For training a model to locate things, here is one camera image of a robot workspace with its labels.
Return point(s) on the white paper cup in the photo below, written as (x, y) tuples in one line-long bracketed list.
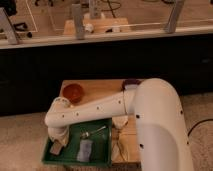
[(120, 121)]

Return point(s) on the wooden board table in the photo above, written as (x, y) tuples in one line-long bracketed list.
[(97, 89)]

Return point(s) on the grey metal post left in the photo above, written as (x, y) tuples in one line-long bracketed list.
[(8, 28)]

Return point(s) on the grey metal post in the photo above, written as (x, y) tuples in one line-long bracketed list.
[(174, 16), (78, 21), (8, 28)]

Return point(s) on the metal spoon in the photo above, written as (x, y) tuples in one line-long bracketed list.
[(87, 134)]

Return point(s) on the grey metal post right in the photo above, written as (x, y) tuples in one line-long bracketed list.
[(174, 16)]

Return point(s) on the dark purple bowl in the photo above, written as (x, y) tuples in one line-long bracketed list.
[(130, 84)]

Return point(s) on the blue grey sponge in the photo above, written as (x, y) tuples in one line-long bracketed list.
[(85, 150)]

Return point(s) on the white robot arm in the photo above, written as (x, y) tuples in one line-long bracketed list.
[(162, 138)]

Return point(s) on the background wooden board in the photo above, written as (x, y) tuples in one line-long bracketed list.
[(99, 25)]

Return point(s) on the clear plastic wrapper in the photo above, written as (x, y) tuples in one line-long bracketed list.
[(119, 147)]

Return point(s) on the orange brown bowl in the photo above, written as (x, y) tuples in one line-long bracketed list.
[(73, 92)]

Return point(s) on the green plastic tray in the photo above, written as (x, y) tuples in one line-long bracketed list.
[(100, 151)]

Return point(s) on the grey metal post middle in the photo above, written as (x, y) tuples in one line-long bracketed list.
[(78, 21)]

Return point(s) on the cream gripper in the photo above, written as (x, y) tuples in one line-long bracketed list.
[(64, 140)]

